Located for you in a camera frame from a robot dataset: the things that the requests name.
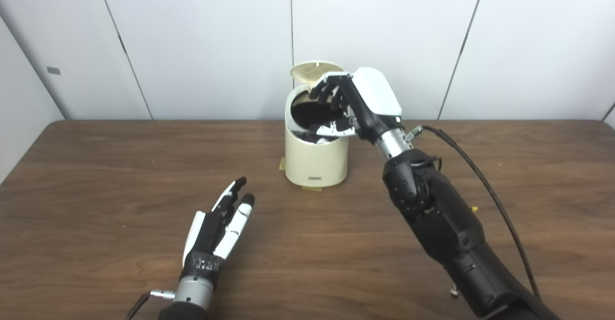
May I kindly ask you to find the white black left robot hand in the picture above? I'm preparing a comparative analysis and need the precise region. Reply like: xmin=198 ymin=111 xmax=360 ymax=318
xmin=182 ymin=176 xmax=256 ymax=281

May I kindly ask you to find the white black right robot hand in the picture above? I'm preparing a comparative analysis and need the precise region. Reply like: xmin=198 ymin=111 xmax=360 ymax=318
xmin=308 ymin=67 xmax=403 ymax=144

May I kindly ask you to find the round cream bin lid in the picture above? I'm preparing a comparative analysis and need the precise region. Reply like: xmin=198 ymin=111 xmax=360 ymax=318
xmin=290 ymin=61 xmax=344 ymax=86

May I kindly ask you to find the cream-colored bin body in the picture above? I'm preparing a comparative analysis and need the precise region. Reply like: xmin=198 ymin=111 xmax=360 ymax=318
xmin=284 ymin=84 xmax=350 ymax=188

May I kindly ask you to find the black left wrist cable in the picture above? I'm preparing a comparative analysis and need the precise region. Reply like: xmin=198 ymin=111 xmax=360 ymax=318
xmin=126 ymin=289 xmax=176 ymax=320

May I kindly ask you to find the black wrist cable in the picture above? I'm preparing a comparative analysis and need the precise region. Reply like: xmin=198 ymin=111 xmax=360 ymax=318
xmin=126 ymin=289 xmax=176 ymax=320
xmin=408 ymin=125 xmax=542 ymax=299

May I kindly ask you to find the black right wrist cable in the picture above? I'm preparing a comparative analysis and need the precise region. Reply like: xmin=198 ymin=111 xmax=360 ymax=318
xmin=408 ymin=125 xmax=542 ymax=299

